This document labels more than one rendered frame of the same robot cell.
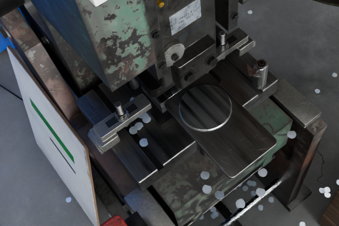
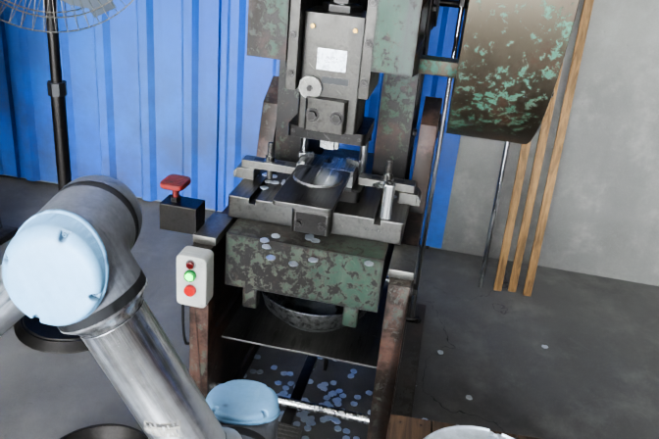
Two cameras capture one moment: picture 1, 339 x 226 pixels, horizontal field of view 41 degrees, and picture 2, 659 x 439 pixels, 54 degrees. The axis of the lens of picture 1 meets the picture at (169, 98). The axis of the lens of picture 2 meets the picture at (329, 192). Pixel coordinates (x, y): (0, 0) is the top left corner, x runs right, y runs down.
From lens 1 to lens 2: 1.24 m
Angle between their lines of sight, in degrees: 44
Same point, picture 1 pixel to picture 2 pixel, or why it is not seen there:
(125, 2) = not seen: outside the picture
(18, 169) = not seen: hidden behind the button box
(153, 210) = (218, 225)
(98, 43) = not seen: outside the picture
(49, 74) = (266, 134)
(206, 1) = (352, 61)
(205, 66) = (330, 122)
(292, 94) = (410, 255)
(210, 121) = (309, 180)
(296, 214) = not seen: outside the picture
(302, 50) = (562, 409)
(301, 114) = (396, 264)
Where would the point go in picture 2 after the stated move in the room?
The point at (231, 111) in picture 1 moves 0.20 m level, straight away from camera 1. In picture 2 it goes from (329, 185) to (392, 173)
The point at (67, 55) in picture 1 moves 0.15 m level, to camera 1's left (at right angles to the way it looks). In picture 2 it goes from (280, 110) to (243, 98)
